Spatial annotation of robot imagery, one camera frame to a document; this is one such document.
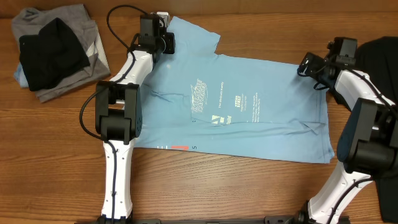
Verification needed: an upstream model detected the light blue printed t-shirt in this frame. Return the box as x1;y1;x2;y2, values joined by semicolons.
136;17;334;163

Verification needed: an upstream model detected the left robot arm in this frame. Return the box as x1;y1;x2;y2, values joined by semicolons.
95;12;175;223

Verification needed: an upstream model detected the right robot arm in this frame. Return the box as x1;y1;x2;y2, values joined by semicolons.
264;37;397;223

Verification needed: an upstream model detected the black t-shirt at right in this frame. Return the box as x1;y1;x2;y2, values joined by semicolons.
337;37;397;223

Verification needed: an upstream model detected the folded black garment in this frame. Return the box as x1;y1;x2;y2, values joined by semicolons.
19;18;90;91

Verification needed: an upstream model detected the folded grey garment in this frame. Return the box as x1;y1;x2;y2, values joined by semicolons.
11;4;110;103

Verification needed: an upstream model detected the folded light blue garment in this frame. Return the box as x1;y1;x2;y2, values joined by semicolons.
14;63;29;88

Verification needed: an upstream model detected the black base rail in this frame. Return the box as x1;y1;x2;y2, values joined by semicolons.
74;215;351;224

